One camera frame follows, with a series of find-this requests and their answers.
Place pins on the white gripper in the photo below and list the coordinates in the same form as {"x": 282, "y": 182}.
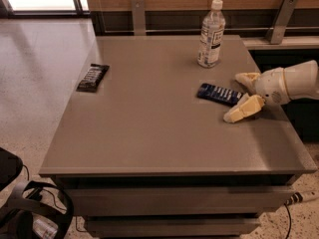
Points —
{"x": 270, "y": 84}

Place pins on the blue rxbar blueberry bar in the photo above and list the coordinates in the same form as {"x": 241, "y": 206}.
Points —
{"x": 218, "y": 94}

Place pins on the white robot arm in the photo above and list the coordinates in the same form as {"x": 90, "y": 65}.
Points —
{"x": 302, "y": 81}

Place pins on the black rxbar chocolate bar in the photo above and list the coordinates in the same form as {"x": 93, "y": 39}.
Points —
{"x": 90, "y": 82}

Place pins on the clear plastic water bottle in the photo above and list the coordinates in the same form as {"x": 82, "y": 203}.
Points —
{"x": 211, "y": 35}

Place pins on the grey drawer cabinet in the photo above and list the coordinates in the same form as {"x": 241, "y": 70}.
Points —
{"x": 145, "y": 126}

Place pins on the white striped power strip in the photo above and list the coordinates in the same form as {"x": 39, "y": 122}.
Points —
{"x": 299, "y": 197}

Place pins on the upper grey drawer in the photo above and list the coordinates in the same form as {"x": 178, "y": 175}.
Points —
{"x": 178, "y": 200}

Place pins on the grey drawer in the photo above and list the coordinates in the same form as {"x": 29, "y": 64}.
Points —
{"x": 163, "y": 228}
{"x": 178, "y": 200}

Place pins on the lower grey drawer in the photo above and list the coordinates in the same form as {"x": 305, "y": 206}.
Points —
{"x": 163, "y": 228}

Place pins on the black chair edge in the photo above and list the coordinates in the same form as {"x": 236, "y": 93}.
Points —
{"x": 10, "y": 167}

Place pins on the right metal wall bracket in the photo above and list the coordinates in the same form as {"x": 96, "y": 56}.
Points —
{"x": 276, "y": 32}

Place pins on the metal wall bracket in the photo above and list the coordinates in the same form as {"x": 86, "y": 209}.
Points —
{"x": 276, "y": 32}
{"x": 139, "y": 17}

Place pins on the left metal wall bracket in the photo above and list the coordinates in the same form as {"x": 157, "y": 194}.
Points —
{"x": 139, "y": 17}

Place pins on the black strap bag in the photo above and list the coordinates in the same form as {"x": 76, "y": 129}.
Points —
{"x": 17, "y": 213}

